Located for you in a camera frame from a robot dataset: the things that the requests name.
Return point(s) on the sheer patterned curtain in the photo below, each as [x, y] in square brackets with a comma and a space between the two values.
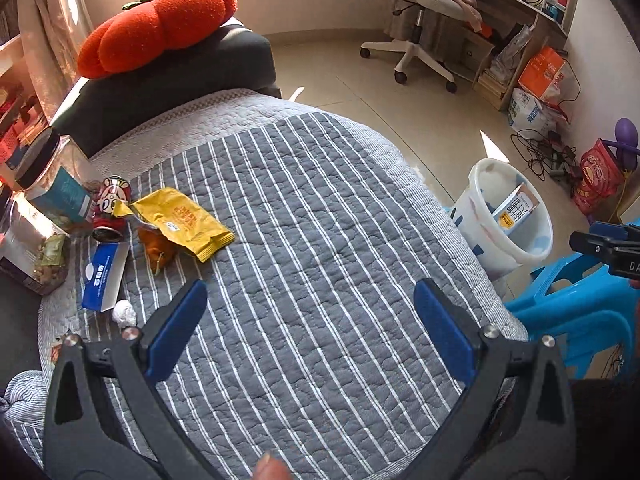
[55, 20]

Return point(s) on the teal label plastic jar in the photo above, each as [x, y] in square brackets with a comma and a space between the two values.
[60, 190]

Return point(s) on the blue plastic stool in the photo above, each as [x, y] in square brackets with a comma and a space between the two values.
[575, 305]

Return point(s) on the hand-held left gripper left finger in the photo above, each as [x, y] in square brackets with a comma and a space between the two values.
[175, 330]

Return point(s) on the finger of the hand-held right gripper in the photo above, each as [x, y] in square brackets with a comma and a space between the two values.
[597, 242]

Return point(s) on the white shelf unit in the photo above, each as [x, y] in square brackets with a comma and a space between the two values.
[15, 125]

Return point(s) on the purple balloon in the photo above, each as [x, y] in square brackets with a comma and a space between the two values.
[627, 132]

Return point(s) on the small white drink carton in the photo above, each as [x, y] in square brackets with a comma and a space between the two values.
[517, 207]

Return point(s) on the white bag with blue print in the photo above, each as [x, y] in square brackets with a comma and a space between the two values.
[530, 115]

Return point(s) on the grey striped quilted blanket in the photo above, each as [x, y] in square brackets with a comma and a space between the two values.
[310, 235]

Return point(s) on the red pumpkin cushion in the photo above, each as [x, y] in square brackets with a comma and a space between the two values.
[155, 30]

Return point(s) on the dark grey seat cushion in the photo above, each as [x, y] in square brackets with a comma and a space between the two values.
[200, 70]

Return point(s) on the blue and white box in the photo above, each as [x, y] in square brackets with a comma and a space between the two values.
[105, 280]

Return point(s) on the person's left hand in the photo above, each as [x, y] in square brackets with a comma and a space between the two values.
[270, 467]

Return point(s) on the yellow snack wrapper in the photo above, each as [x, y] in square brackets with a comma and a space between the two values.
[180, 220]

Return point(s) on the red printed bag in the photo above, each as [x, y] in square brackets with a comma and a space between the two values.
[597, 172]

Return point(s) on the clear jar of nuts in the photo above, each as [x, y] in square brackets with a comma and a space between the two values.
[35, 255]

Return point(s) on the orange crumpled wrapper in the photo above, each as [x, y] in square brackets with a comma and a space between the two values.
[157, 250]

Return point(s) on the white spotted trash bin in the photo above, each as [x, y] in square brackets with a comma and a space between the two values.
[480, 240]

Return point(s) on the orange cardboard box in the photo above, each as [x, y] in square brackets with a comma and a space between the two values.
[542, 72]

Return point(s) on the red cartoon face can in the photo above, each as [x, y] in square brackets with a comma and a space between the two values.
[112, 200]

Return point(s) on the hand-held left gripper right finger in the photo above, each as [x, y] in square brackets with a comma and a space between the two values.
[445, 330]

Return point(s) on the small crumpled paper ball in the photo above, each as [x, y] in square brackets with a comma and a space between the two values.
[124, 312]

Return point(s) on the person's brown fleece clothing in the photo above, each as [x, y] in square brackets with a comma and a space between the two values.
[605, 430]

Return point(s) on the grey plastic bag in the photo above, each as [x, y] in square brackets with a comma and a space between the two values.
[510, 52]

